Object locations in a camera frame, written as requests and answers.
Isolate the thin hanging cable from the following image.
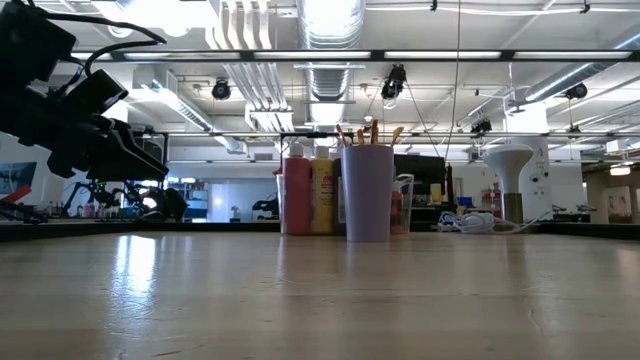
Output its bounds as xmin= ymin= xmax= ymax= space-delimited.
xmin=442 ymin=0 xmax=462 ymax=151

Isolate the clear plastic bin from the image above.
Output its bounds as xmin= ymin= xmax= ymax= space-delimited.
xmin=273 ymin=167 xmax=416 ymax=236

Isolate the red angled bar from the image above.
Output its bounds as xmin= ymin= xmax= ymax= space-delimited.
xmin=0 ymin=184 xmax=32 ymax=205

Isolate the small dark red paint bottle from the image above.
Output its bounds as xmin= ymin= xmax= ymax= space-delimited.
xmin=390 ymin=189 xmax=404 ymax=235

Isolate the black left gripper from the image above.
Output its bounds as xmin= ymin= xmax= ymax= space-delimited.
xmin=0 ymin=82 xmax=170 ymax=182

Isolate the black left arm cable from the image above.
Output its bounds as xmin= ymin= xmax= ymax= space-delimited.
xmin=22 ymin=0 xmax=168 ymax=76

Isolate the black background monitor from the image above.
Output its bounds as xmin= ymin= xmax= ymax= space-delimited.
xmin=393 ymin=153 xmax=447 ymax=211

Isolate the lavender plastic cup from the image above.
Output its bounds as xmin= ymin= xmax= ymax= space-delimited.
xmin=341 ymin=144 xmax=396 ymax=244

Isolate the white mushroom lamp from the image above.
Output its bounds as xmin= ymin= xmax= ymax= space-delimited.
xmin=481 ymin=143 xmax=535 ymax=225

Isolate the black linear ceiling light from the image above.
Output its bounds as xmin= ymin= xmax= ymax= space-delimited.
xmin=69 ymin=48 xmax=640 ymax=63

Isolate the blue background shelf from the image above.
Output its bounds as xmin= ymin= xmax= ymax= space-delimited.
xmin=182 ymin=182 xmax=210 ymax=221

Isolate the white printed column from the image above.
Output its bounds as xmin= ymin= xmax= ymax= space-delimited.
xmin=509 ymin=135 xmax=554 ymax=222

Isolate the white rectangular ceiling duct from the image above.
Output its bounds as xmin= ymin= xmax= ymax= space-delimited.
xmin=127 ymin=67 xmax=214 ymax=132

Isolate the large red paint bottle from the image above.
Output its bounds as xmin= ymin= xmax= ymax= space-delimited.
xmin=281 ymin=143 xmax=313 ymax=236

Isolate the large yellow paint bottle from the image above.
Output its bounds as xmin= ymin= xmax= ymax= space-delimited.
xmin=310 ymin=145 xmax=335 ymax=236

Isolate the silver ceiling air duct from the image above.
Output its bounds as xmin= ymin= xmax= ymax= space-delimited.
xmin=295 ymin=0 xmax=367 ymax=101

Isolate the white lamp cable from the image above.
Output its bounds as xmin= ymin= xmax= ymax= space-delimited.
xmin=438 ymin=209 xmax=554 ymax=236

